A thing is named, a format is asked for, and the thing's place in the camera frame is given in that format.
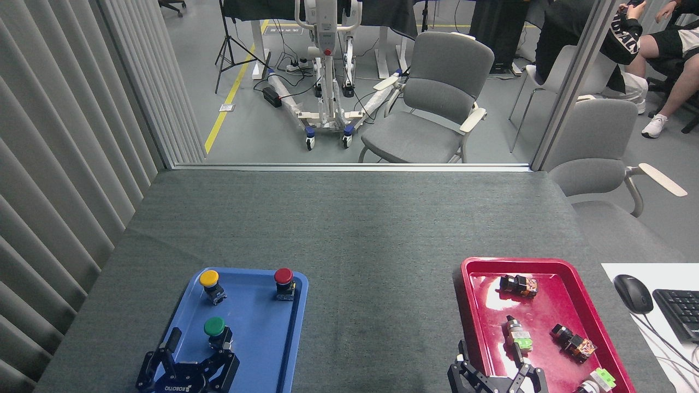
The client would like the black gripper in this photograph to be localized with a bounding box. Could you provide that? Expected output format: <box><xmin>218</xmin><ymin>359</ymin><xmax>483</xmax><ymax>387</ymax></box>
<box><xmin>447</xmin><ymin>339</ymin><xmax>549</xmax><ymax>393</ymax></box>
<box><xmin>135</xmin><ymin>326</ymin><xmax>240</xmax><ymax>393</ymax></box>

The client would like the green push button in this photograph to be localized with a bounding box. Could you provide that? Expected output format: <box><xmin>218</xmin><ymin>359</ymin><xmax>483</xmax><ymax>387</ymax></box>
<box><xmin>203</xmin><ymin>316</ymin><xmax>234</xmax><ymax>352</ymax></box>

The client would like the yellow push button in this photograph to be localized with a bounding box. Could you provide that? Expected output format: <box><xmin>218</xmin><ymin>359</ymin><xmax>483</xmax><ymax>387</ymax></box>
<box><xmin>199</xmin><ymin>270</ymin><xmax>228</xmax><ymax>306</ymax></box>

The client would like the red push button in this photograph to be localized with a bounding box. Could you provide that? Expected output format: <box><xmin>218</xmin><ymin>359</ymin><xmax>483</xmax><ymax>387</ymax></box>
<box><xmin>274</xmin><ymin>267</ymin><xmax>297</xmax><ymax>302</ymax></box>

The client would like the blue plastic tray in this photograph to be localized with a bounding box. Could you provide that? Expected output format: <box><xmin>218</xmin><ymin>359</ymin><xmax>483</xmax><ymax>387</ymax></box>
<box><xmin>139</xmin><ymin>266</ymin><xmax>310</xmax><ymax>393</ymax></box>

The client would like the red plastic tray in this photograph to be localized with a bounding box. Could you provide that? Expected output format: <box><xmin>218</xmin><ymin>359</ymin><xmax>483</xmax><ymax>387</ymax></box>
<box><xmin>453</xmin><ymin>257</ymin><xmax>637</xmax><ymax>393</ymax></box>

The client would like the black computer mouse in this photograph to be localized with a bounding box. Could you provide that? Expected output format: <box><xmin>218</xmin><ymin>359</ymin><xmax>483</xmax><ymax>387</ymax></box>
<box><xmin>613</xmin><ymin>274</ymin><xmax>654</xmax><ymax>314</ymax></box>

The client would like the white desk mat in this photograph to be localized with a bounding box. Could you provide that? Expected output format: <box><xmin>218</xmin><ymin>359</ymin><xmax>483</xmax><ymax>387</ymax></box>
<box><xmin>601</xmin><ymin>263</ymin><xmax>699</xmax><ymax>393</ymax></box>

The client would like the black keyboard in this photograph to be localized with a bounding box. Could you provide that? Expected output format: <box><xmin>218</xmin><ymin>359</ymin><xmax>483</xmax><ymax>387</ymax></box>
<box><xmin>652</xmin><ymin>289</ymin><xmax>699</xmax><ymax>344</ymax></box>

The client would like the grey armchair with white armrests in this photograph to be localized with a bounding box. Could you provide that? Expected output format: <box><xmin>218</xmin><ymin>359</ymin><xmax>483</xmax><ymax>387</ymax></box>
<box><xmin>548</xmin><ymin>98</ymin><xmax>689</xmax><ymax>264</ymax></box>
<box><xmin>358</xmin><ymin>31</ymin><xmax>495</xmax><ymax>164</ymax></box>

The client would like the black tripod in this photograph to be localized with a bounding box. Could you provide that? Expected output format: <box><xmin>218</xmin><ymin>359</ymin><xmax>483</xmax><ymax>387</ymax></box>
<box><xmin>215</xmin><ymin>0</ymin><xmax>269</xmax><ymax>94</ymax></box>

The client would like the white wheeled stand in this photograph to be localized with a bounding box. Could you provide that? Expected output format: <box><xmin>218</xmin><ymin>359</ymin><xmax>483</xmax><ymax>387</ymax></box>
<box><xmin>266</xmin><ymin>0</ymin><xmax>405</xmax><ymax>151</ymax></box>

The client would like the white chair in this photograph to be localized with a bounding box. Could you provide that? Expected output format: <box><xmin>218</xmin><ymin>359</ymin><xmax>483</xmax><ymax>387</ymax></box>
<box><xmin>508</xmin><ymin>45</ymin><xmax>618</xmax><ymax>153</ymax></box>

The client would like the person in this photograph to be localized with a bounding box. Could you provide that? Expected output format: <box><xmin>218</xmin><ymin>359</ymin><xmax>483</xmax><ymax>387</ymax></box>
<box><xmin>623</xmin><ymin>0</ymin><xmax>699</xmax><ymax>139</ymax></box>
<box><xmin>535</xmin><ymin>0</ymin><xmax>650</xmax><ymax>115</ymax></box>

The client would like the black cloth covered table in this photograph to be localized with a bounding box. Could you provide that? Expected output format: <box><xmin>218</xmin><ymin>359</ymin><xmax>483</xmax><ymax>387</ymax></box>
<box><xmin>221</xmin><ymin>0</ymin><xmax>419</xmax><ymax>40</ymax></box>

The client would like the silver switch with green block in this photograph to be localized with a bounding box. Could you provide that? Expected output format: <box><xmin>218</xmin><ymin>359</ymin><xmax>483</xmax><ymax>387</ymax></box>
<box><xmin>502</xmin><ymin>315</ymin><xmax>534</xmax><ymax>354</ymax></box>

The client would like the black orange switch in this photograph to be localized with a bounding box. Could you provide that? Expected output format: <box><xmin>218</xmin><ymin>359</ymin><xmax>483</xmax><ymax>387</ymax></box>
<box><xmin>499</xmin><ymin>275</ymin><xmax>539</xmax><ymax>299</ymax></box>
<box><xmin>549</xmin><ymin>323</ymin><xmax>597</xmax><ymax>364</ymax></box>

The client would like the white green switch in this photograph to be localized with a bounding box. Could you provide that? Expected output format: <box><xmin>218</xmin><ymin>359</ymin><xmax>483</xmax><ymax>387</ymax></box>
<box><xmin>573</xmin><ymin>368</ymin><xmax>617</xmax><ymax>393</ymax></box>

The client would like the black mouse cable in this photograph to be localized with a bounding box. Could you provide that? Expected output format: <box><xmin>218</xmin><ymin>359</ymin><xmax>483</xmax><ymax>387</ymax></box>
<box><xmin>633</xmin><ymin>312</ymin><xmax>699</xmax><ymax>377</ymax></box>

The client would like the silver frame rail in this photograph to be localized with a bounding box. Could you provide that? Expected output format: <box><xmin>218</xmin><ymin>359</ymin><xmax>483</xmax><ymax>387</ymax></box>
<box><xmin>174</xmin><ymin>163</ymin><xmax>533</xmax><ymax>173</ymax></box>

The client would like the silver post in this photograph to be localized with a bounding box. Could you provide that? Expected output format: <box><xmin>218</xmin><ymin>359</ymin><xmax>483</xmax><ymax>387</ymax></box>
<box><xmin>531</xmin><ymin>0</ymin><xmax>623</xmax><ymax>171</ymax></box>

